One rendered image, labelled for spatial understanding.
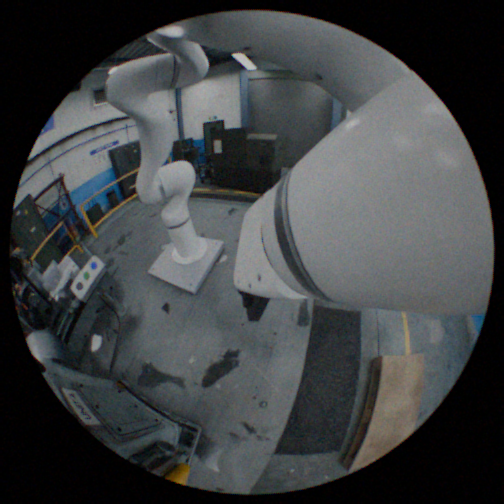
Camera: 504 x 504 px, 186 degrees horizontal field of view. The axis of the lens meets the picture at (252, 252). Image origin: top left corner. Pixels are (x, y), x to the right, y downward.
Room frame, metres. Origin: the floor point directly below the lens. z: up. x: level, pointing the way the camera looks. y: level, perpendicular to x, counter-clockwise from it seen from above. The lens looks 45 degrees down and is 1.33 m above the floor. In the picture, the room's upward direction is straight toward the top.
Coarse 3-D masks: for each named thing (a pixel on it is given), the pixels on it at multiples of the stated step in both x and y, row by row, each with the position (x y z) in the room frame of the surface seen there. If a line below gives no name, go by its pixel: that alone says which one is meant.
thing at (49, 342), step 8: (32, 336) -0.19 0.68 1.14; (40, 336) -0.16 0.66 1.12; (48, 336) -0.14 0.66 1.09; (56, 336) -0.13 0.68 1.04; (32, 344) -0.20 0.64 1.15; (40, 344) -0.18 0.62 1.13; (48, 344) -0.16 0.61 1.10; (56, 344) -0.15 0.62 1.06; (64, 344) -0.14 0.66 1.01; (32, 352) -0.22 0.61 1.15; (40, 352) -0.19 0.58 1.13; (48, 352) -0.18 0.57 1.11; (56, 352) -0.16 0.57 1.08; (64, 352) -0.15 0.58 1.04; (40, 360) -0.21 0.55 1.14; (56, 360) -0.18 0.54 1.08; (64, 360) -0.17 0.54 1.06; (72, 360) -0.16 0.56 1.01; (72, 368) -0.18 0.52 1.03; (80, 368) -0.18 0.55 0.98
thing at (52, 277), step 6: (54, 264) 0.11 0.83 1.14; (48, 270) 0.08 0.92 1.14; (54, 270) 0.09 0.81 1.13; (60, 270) 0.11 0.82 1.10; (48, 276) 0.05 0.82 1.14; (54, 276) 0.07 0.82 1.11; (60, 276) 0.09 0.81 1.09; (42, 282) 0.01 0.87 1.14; (48, 282) 0.03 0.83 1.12; (54, 282) 0.05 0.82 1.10; (48, 288) 0.01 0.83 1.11; (54, 288) 0.03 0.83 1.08
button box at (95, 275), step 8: (96, 256) 0.23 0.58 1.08; (88, 264) 0.18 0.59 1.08; (104, 264) 0.22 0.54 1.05; (80, 272) 0.14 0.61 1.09; (88, 272) 0.16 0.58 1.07; (96, 272) 0.18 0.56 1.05; (104, 272) 0.21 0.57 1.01; (80, 280) 0.12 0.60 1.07; (88, 280) 0.13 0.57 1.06; (96, 280) 0.16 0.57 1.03; (72, 288) 0.07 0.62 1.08; (88, 288) 0.11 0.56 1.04; (80, 296) 0.07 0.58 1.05; (88, 296) 0.09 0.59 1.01
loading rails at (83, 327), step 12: (108, 276) 0.28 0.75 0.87; (108, 288) 0.23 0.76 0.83; (96, 300) 0.13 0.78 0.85; (84, 312) 0.04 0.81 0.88; (96, 312) 0.08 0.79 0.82; (60, 324) -0.11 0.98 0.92; (72, 324) -0.06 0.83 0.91; (84, 324) -0.02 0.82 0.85; (60, 336) -0.17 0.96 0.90; (72, 336) -0.12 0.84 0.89; (84, 336) -0.08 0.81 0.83; (72, 348) -0.18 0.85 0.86
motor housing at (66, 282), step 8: (64, 264) 0.15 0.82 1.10; (64, 272) 0.12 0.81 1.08; (64, 280) 0.09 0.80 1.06; (72, 280) 0.12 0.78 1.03; (56, 288) 0.04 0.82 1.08; (64, 288) 0.06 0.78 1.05; (56, 296) 0.01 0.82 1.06; (64, 296) 0.03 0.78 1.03; (72, 296) 0.06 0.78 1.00; (64, 304) 0.00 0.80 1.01
